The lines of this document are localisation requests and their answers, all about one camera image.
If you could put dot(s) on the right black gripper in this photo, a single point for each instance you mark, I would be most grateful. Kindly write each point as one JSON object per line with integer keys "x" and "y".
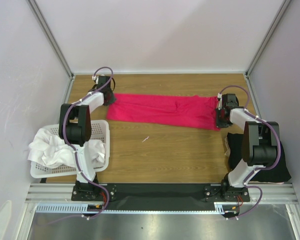
{"x": 220, "y": 116}

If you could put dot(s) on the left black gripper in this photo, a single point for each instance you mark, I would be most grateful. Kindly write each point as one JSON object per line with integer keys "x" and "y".
{"x": 112, "y": 99}

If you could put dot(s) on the pink t shirt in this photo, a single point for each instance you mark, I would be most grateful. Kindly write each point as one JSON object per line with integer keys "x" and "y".
{"x": 181, "y": 111}

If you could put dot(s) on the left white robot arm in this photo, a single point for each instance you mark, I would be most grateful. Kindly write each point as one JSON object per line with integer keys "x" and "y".
{"x": 75, "y": 128}

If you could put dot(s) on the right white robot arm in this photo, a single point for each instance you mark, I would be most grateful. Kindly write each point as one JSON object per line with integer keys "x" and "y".
{"x": 260, "y": 148}

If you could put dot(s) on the white laundry basket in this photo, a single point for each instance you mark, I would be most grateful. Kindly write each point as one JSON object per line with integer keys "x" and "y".
{"x": 99, "y": 131}

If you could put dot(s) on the white crumpled t shirt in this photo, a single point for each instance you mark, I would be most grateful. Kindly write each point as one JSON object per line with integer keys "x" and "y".
{"x": 50, "y": 151}

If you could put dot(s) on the black folded t shirt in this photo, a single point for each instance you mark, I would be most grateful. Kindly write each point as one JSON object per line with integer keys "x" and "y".
{"x": 277, "y": 175}

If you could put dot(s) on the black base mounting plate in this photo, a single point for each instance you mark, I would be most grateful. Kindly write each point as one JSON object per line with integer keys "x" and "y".
{"x": 165, "y": 197}

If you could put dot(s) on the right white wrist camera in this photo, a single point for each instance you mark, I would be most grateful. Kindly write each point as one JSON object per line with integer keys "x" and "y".
{"x": 219, "y": 97}

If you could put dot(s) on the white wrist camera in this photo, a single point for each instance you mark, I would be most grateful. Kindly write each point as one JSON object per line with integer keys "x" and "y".
{"x": 95, "y": 78}
{"x": 219, "y": 97}

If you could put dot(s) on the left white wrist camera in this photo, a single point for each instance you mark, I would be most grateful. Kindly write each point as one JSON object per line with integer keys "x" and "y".
{"x": 95, "y": 78}

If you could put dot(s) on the aluminium frame rail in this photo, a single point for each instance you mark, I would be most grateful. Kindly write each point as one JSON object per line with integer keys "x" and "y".
{"x": 56, "y": 198}

